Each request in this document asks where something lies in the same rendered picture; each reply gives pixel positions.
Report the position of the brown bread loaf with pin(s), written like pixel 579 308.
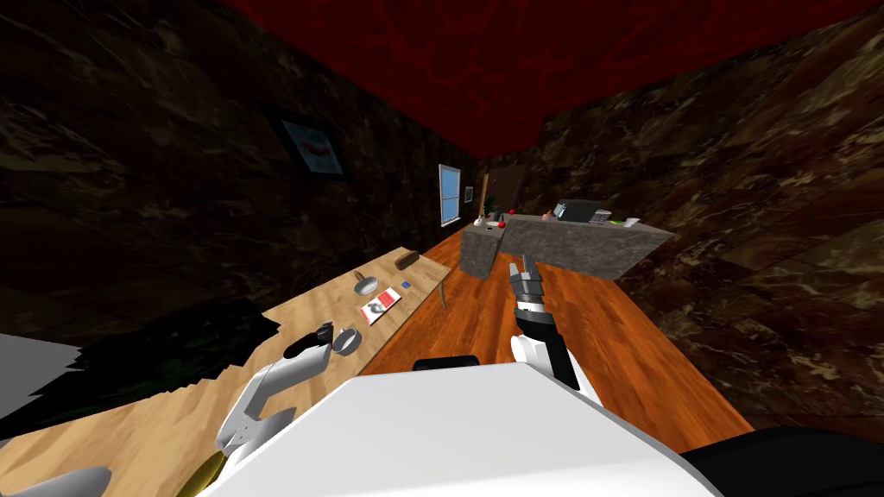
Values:
pixel 406 260

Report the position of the grey stone counter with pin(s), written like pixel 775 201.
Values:
pixel 566 245

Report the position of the light wooden table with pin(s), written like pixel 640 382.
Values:
pixel 138 442

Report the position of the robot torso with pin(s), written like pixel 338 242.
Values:
pixel 456 435

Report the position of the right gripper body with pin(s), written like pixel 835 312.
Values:
pixel 529 286

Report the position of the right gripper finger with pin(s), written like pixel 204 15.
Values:
pixel 530 265
pixel 515 270

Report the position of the grey bowl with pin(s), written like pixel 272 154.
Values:
pixel 347 342

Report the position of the golden rounded object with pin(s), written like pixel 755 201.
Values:
pixel 202 475

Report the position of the small framed wall picture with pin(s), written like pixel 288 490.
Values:
pixel 469 194

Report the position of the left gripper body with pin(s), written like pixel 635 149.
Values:
pixel 309 339

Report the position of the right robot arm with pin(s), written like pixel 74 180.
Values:
pixel 547 339

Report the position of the red and white book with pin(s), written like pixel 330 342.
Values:
pixel 380 306

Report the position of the grey mug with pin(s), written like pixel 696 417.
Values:
pixel 367 284

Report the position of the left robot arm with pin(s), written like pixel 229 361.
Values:
pixel 276 383

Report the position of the blue window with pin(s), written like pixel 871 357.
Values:
pixel 449 195

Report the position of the dark brown door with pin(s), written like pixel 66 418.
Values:
pixel 507 190

